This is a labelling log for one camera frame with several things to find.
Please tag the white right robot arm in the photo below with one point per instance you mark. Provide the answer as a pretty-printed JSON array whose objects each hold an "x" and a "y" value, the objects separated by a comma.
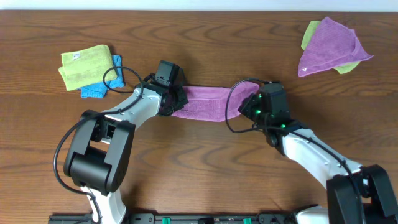
[{"x": 355, "y": 193}]

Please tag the light green cloth under purple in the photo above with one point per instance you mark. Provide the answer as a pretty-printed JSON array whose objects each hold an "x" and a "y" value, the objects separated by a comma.
[{"x": 342, "y": 69}]

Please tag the yellow-green folded cloth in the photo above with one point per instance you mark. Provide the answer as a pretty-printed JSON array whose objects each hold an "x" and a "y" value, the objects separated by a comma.
[{"x": 85, "y": 67}]

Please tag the purple microfiber cloth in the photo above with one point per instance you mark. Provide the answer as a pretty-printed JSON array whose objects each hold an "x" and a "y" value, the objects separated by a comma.
[{"x": 209, "y": 103}]

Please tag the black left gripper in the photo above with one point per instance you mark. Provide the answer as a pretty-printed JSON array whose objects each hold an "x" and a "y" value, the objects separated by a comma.
[{"x": 179, "y": 99}]

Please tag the blue folded cloth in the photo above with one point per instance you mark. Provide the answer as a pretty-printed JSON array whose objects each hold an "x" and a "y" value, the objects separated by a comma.
[{"x": 98, "y": 90}]

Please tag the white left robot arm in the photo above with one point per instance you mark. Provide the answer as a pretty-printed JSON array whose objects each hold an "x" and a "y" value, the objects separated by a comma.
[{"x": 99, "y": 154}]

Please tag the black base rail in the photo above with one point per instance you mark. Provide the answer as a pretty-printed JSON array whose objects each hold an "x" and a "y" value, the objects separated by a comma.
[{"x": 262, "y": 218}]

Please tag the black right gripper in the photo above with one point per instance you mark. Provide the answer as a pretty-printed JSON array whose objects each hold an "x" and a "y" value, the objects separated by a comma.
[{"x": 247, "y": 104}]

